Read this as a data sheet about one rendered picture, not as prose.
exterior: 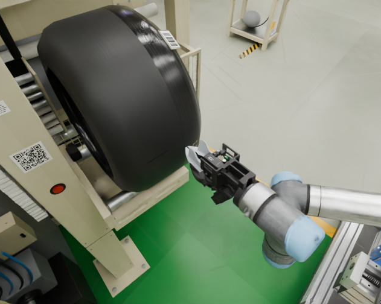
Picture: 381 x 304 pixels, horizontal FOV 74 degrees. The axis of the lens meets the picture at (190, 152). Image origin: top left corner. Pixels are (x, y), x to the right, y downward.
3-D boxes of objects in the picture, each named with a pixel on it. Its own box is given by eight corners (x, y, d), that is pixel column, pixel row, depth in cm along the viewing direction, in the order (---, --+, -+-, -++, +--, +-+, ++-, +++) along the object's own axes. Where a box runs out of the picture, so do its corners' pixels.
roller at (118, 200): (101, 201, 89) (103, 205, 93) (108, 212, 88) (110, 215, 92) (179, 152, 103) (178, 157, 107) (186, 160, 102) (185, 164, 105)
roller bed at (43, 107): (22, 153, 106) (-26, 96, 82) (11, 133, 113) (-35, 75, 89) (67, 131, 114) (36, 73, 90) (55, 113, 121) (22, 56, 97)
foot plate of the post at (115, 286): (113, 297, 152) (112, 297, 150) (92, 261, 165) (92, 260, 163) (150, 267, 162) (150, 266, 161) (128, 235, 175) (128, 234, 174)
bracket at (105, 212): (110, 230, 91) (103, 219, 83) (66, 160, 110) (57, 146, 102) (119, 224, 92) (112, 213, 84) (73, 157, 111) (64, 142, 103)
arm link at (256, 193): (274, 207, 55) (249, 230, 52) (258, 193, 58) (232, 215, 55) (280, 186, 50) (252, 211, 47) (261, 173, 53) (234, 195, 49)
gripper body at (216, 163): (222, 140, 58) (264, 170, 52) (221, 164, 65) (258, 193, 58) (197, 157, 55) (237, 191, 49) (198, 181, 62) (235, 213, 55)
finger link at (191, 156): (185, 134, 63) (210, 154, 58) (187, 150, 68) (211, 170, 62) (175, 140, 62) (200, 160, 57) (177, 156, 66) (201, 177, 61)
